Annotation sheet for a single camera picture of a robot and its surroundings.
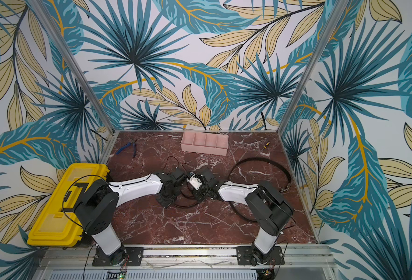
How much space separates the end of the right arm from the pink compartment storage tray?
0.29 m

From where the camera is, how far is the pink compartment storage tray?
1.09 m

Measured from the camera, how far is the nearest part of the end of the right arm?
0.69m
